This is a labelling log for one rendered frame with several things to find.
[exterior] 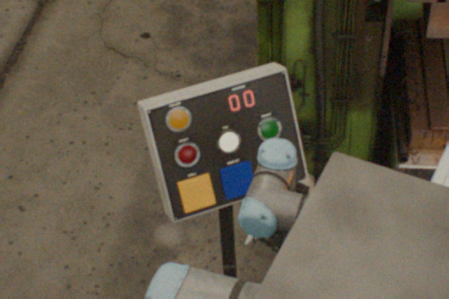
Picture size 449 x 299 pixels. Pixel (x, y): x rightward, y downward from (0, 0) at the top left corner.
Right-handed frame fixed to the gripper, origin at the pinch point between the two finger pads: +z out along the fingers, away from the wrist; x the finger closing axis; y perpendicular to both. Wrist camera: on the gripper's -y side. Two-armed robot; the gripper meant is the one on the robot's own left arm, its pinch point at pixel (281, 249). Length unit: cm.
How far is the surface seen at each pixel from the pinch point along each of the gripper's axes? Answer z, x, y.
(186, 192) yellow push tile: -8.5, -23.4, 0.4
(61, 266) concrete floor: 94, -94, -24
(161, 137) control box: -20.2, -30.5, -3.2
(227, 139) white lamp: -16.2, -18.6, -11.8
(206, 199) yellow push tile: -5.8, -19.4, -1.6
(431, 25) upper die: -37, 16, -43
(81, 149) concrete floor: 94, -119, -74
